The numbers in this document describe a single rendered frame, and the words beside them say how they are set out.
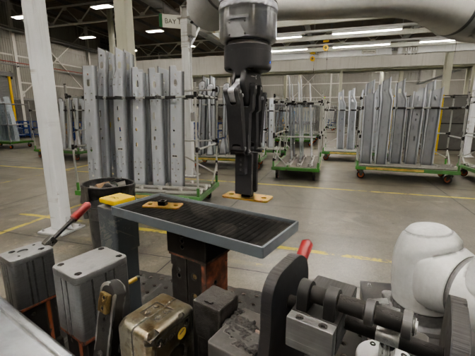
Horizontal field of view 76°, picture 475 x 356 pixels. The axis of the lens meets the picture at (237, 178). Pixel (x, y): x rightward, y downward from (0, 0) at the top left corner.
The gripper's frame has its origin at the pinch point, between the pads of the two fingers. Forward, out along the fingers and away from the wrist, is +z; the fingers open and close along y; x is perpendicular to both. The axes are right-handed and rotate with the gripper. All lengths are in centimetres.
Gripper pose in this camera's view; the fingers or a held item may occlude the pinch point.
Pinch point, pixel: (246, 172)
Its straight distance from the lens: 51.8
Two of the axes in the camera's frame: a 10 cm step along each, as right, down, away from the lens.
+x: 9.1, 0.9, -4.0
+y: -4.1, 1.9, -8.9
